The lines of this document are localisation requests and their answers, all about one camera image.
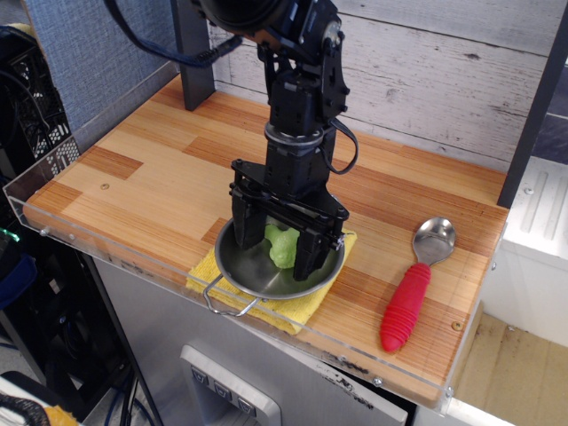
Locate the clear acrylic edge guard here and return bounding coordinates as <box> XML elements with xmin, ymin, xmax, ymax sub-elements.
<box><xmin>2</xmin><ymin>59</ymin><xmax>508</xmax><ymax>416</ymax></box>

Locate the yellow cloth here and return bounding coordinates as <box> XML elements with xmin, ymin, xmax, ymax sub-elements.
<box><xmin>185</xmin><ymin>228</ymin><xmax>358</xmax><ymax>335</ymax></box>

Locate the green toy broccoli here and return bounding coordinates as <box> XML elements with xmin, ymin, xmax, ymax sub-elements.
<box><xmin>264</xmin><ymin>224</ymin><xmax>300</xmax><ymax>269</ymax></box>

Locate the right dark frame post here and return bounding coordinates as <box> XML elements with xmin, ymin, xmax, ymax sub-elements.
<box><xmin>497</xmin><ymin>7</ymin><xmax>567</xmax><ymax>209</ymax></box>

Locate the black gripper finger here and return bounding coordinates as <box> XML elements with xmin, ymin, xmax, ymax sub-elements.
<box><xmin>232</xmin><ymin>195</ymin><xmax>267</xmax><ymax>249</ymax></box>
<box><xmin>293</xmin><ymin>230</ymin><xmax>331</xmax><ymax>281</ymax></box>

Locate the black perforated crate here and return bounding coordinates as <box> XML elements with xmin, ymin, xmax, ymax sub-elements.
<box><xmin>1</xmin><ymin>24</ymin><xmax>80</xmax><ymax>183</ymax></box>

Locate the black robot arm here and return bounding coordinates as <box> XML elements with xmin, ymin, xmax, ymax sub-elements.
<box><xmin>193</xmin><ymin>1</ymin><xmax>350</xmax><ymax>280</ymax></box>

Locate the grey button panel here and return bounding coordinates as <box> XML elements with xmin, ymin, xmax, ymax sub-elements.
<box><xmin>179</xmin><ymin>344</ymin><xmax>281</xmax><ymax>425</ymax></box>

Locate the red handled metal spoon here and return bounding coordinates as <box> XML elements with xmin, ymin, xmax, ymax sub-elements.
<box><xmin>379</xmin><ymin>217</ymin><xmax>456</xmax><ymax>352</ymax></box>

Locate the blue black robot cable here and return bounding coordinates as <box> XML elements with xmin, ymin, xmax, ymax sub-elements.
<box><xmin>104</xmin><ymin>0</ymin><xmax>244</xmax><ymax>68</ymax></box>

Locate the left dark frame post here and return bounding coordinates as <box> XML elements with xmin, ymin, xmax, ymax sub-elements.
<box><xmin>170</xmin><ymin>0</ymin><xmax>216</xmax><ymax>111</ymax></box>

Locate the stainless toy cabinet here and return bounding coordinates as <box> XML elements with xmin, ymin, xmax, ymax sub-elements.
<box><xmin>96</xmin><ymin>261</ymin><xmax>415</xmax><ymax>425</ymax></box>

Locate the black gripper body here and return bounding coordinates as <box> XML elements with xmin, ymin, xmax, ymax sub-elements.
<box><xmin>230</xmin><ymin>130</ymin><xmax>350</xmax><ymax>249</ymax></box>

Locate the dark frame post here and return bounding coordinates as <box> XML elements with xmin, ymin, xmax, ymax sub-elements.
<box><xmin>497</xmin><ymin>7</ymin><xmax>567</xmax><ymax>209</ymax></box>
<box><xmin>170</xmin><ymin>0</ymin><xmax>216</xmax><ymax>111</ymax></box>

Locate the steel bowl with handles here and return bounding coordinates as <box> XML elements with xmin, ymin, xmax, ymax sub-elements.
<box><xmin>203</xmin><ymin>217</ymin><xmax>356</xmax><ymax>317</ymax></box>

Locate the blue fabric partition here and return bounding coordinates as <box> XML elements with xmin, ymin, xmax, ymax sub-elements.
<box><xmin>23</xmin><ymin>0</ymin><xmax>178</xmax><ymax>139</ymax></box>

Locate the white side unit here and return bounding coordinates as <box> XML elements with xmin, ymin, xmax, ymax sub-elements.
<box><xmin>480</xmin><ymin>157</ymin><xmax>567</xmax><ymax>346</ymax></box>

